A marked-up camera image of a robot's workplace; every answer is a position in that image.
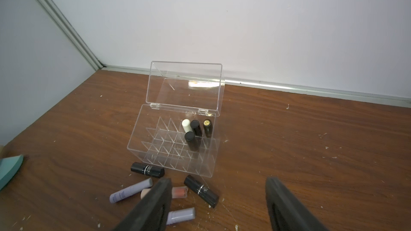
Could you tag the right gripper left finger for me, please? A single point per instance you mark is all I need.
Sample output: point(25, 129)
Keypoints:
point(151, 213)

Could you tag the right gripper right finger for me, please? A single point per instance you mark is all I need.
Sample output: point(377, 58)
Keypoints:
point(286, 212)

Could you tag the lilac lip tube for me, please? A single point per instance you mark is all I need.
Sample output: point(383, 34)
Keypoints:
point(130, 191)
point(178, 216)

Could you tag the white lip balm tube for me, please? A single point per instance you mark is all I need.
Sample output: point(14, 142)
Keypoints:
point(186, 124)

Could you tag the clear acrylic lipstick organizer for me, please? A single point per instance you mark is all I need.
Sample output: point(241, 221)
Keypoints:
point(178, 91)

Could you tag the peach lip gloss tube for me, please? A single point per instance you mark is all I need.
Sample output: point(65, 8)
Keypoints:
point(177, 192)

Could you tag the teal dustpan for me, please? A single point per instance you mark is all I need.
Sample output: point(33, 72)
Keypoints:
point(9, 167)

